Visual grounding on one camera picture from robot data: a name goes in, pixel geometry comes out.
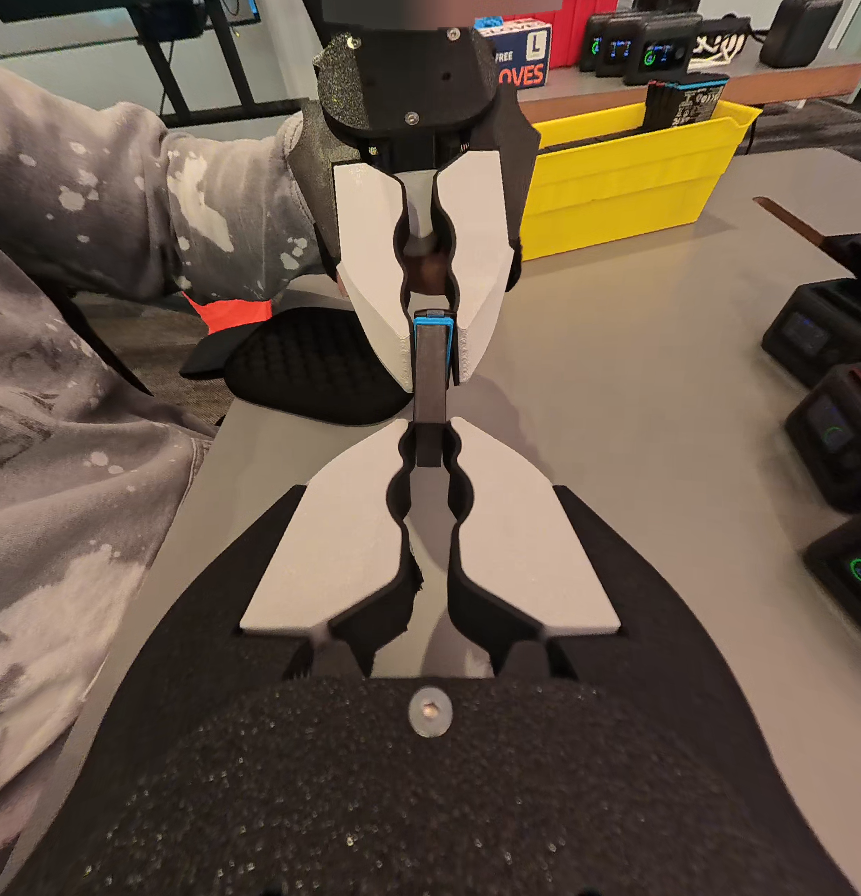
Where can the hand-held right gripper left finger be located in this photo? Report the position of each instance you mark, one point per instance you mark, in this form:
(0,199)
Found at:
(332,560)

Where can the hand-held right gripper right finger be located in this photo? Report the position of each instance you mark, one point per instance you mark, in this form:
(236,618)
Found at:
(535,560)

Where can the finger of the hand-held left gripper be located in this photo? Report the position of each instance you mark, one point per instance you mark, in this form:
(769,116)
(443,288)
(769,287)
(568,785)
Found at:
(367,245)
(479,238)

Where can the yellow plastic bin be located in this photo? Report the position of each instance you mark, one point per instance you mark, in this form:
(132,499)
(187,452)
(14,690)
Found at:
(612,203)

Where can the black battery blue rim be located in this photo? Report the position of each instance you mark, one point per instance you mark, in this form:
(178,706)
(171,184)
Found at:
(430,392)

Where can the black battery charging case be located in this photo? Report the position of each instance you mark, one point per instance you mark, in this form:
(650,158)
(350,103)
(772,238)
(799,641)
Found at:
(588,35)
(801,35)
(843,364)
(693,35)
(829,595)
(850,483)
(619,28)

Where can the person's left forearm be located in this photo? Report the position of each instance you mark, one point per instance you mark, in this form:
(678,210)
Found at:
(157,196)

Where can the bundle of black batteries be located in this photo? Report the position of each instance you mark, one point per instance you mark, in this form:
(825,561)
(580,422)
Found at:
(689,105)

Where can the person's left hand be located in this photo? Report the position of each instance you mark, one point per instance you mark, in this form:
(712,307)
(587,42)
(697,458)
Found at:
(427,276)

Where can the blue white glove box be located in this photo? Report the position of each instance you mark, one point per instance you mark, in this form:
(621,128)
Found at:
(528,73)

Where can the red cloth piece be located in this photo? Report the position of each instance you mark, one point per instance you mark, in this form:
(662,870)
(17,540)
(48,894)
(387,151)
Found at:
(227,313)

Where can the red cardboard box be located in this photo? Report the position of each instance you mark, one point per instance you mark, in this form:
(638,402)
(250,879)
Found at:
(570,35)

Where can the wooden edged table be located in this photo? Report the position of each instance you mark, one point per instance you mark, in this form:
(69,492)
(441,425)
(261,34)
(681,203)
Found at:
(787,77)

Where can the black desk frame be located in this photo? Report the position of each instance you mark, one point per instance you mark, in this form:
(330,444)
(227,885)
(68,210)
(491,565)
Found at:
(227,112)

